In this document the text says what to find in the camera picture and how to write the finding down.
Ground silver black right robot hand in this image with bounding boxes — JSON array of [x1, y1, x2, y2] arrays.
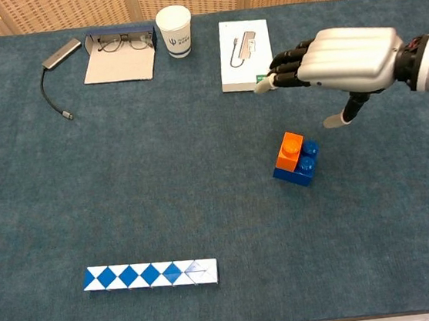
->
[[247, 20, 414, 137]]

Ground orange toy brick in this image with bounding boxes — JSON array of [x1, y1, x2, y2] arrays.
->
[[273, 129, 309, 172]]

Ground blue toy brick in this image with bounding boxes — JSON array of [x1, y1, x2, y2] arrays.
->
[[269, 139, 324, 192]]

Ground white USB hub box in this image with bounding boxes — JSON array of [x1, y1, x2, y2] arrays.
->
[[214, 15, 277, 95]]

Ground white paper cup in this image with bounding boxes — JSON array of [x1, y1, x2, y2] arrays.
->
[[153, 3, 197, 62]]

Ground teal felt table cloth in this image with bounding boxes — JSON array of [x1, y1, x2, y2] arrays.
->
[[0, 0, 429, 321]]

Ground open beige glasses case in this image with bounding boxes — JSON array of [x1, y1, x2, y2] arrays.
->
[[78, 23, 162, 88]]

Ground thin-framed eyeglasses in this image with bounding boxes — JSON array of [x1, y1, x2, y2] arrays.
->
[[95, 30, 155, 56]]

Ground blue white snake puzzle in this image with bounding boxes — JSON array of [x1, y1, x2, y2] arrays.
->
[[80, 252, 221, 300]]

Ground grey USB hub with cable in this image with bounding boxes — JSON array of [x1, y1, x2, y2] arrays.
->
[[35, 37, 91, 124]]

